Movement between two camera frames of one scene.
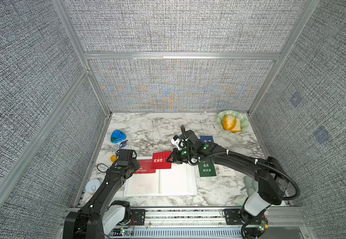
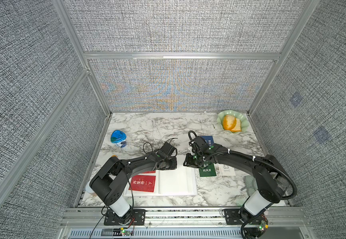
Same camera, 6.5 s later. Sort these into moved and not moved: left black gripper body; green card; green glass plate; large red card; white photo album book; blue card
Moved: large red card; left black gripper body
Not moved: blue card; green card; white photo album book; green glass plate
